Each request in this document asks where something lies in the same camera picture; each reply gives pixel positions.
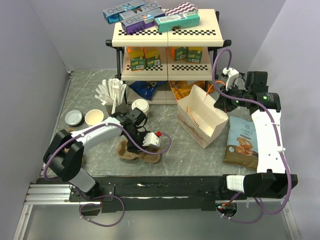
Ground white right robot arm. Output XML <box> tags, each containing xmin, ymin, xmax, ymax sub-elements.
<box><xmin>214</xmin><ymin>68</ymin><xmax>298</xmax><ymax>199</ymax></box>

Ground brown cardboard cup carrier top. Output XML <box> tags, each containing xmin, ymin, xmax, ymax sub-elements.
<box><xmin>117</xmin><ymin>139</ymin><xmax>161</xmax><ymax>164</ymax></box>

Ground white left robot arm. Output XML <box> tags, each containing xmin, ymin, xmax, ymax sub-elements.
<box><xmin>43</xmin><ymin>108</ymin><xmax>148</xmax><ymax>201</ymax></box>

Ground bundle of wrapped white straws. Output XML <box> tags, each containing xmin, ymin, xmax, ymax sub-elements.
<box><xmin>94</xmin><ymin>78</ymin><xmax>127</xmax><ymax>112</ymax></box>

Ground green orange box far right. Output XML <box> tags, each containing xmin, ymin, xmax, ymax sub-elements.
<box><xmin>186</xmin><ymin>46</ymin><xmax>203</xmax><ymax>64</ymax></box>

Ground blue snack bag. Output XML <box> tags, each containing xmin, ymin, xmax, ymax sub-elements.
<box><xmin>129</xmin><ymin>81</ymin><xmax>166</xmax><ymax>101</ymax></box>

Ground brown chips bag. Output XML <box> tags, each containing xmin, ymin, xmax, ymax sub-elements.
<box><xmin>223</xmin><ymin>116</ymin><xmax>259</xmax><ymax>170</ymax></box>

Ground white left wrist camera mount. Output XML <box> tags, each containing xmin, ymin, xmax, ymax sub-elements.
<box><xmin>142</xmin><ymin>132</ymin><xmax>161</xmax><ymax>148</ymax></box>

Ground teal toothpaste box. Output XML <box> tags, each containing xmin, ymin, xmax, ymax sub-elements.
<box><xmin>154</xmin><ymin>11</ymin><xmax>200</xmax><ymax>33</ymax></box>

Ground green orange box far left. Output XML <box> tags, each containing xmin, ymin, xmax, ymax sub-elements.
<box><xmin>126</xmin><ymin>46</ymin><xmax>146</xmax><ymax>71</ymax></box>

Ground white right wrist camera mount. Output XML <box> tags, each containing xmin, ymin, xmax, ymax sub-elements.
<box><xmin>221</xmin><ymin>67</ymin><xmax>239</xmax><ymax>91</ymax></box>

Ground cream two-tier shelf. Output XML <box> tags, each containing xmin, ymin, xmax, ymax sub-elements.
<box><xmin>105</xmin><ymin>8</ymin><xmax>232</xmax><ymax>105</ymax></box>

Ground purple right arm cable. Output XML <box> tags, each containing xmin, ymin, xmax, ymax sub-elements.
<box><xmin>211</xmin><ymin>48</ymin><xmax>293</xmax><ymax>223</ymax></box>

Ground white plastic cup lid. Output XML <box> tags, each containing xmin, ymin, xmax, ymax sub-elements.
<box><xmin>131</xmin><ymin>98</ymin><xmax>149</xmax><ymax>113</ymax></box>

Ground green orange box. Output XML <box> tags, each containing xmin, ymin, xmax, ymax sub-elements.
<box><xmin>142</xmin><ymin>47</ymin><xmax>161</xmax><ymax>68</ymax></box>
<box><xmin>186</xmin><ymin>46</ymin><xmax>203</xmax><ymax>64</ymax></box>
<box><xmin>167</xmin><ymin>46</ymin><xmax>189</xmax><ymax>61</ymax></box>
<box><xmin>126</xmin><ymin>46</ymin><xmax>146</xmax><ymax>71</ymax></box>

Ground orange snack bag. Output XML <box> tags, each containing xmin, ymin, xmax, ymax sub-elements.
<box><xmin>169</xmin><ymin>80</ymin><xmax>206</xmax><ymax>101</ymax></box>

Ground stack of white paper cups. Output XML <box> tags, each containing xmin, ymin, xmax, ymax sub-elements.
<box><xmin>84</xmin><ymin>109</ymin><xmax>104</xmax><ymax>127</ymax></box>

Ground blue toothpaste box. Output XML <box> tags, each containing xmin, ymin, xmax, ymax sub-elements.
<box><xmin>103</xmin><ymin>0</ymin><xmax>146</xmax><ymax>24</ymax></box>
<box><xmin>119</xmin><ymin>2</ymin><xmax>162</xmax><ymax>21</ymax></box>

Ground white paper coffee cup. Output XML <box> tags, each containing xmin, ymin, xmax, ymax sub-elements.
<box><xmin>133</xmin><ymin>107</ymin><xmax>149</xmax><ymax>118</ymax></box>

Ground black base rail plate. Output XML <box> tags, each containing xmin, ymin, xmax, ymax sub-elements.
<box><xmin>23</xmin><ymin>175</ymin><xmax>288</xmax><ymax>214</ymax></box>

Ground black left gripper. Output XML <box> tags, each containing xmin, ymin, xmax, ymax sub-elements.
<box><xmin>124</xmin><ymin>128</ymin><xmax>151</xmax><ymax>154</ymax></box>

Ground paper takeout bag orange handles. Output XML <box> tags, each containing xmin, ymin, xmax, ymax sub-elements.
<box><xmin>177</xmin><ymin>85</ymin><xmax>229</xmax><ymax>149</ymax></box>

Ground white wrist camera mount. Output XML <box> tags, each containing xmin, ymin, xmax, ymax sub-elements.
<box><xmin>142</xmin><ymin>132</ymin><xmax>161</xmax><ymax>148</ymax></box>
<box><xmin>221</xmin><ymin>67</ymin><xmax>239</xmax><ymax>91</ymax></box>

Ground stack of white lids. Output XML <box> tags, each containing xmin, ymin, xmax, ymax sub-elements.
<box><xmin>64</xmin><ymin>109</ymin><xmax>83</xmax><ymax>126</ymax></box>

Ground pink wavy pattern pouch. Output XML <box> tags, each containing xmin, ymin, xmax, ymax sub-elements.
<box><xmin>165</xmin><ymin>2</ymin><xmax>198</xmax><ymax>16</ymax></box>

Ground purple toothpaste box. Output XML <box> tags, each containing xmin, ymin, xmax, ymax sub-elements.
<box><xmin>121</xmin><ymin>13</ymin><xmax>155</xmax><ymax>35</ymax></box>

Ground brown cardboard cup carrier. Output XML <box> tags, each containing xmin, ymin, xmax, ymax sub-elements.
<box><xmin>64</xmin><ymin>127</ymin><xmax>86</xmax><ymax>167</ymax></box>
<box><xmin>117</xmin><ymin>139</ymin><xmax>161</xmax><ymax>164</ymax></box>

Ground grey straw holder cup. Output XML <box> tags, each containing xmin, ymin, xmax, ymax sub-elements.
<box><xmin>105</xmin><ymin>100</ymin><xmax>128</xmax><ymax>116</ymax></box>

